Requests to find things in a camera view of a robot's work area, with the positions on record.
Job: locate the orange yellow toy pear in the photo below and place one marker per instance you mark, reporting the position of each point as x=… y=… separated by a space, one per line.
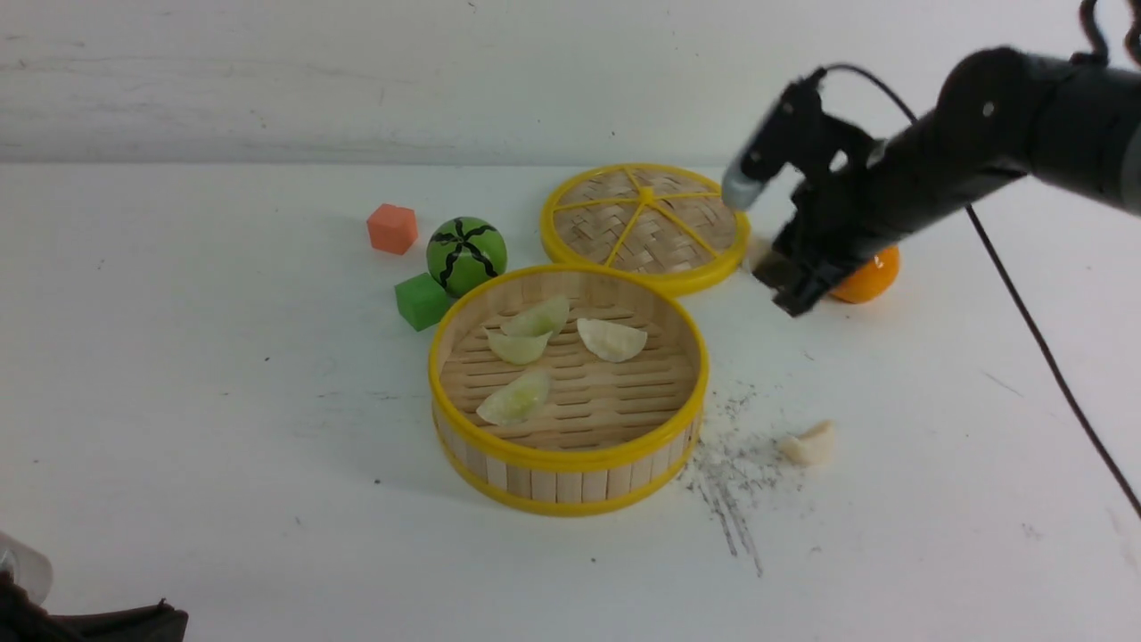
x=872 y=280

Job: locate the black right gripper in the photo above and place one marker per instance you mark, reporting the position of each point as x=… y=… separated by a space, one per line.
x=909 y=183

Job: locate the bamboo steamer tray yellow rim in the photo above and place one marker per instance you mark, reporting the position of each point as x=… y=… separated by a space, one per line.
x=610 y=434

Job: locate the woven bamboo steamer lid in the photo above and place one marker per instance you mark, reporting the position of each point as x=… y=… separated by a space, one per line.
x=665 y=226

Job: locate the white dumpling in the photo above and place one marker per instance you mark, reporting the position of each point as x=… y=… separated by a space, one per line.
x=611 y=342
x=757 y=248
x=813 y=447

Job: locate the pale green dumpling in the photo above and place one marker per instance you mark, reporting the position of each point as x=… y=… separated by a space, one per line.
x=550 y=316
x=518 y=401
x=518 y=350

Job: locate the green toy watermelon ball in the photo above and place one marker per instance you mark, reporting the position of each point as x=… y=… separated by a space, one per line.
x=464 y=253

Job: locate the orange foam cube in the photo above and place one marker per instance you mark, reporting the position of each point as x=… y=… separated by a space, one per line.
x=392 y=229

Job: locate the green foam cube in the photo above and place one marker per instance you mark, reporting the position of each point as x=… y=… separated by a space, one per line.
x=421 y=301

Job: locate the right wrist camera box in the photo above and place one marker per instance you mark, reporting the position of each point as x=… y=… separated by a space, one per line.
x=795 y=132

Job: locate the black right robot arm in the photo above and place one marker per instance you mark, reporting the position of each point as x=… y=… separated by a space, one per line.
x=1002 y=115

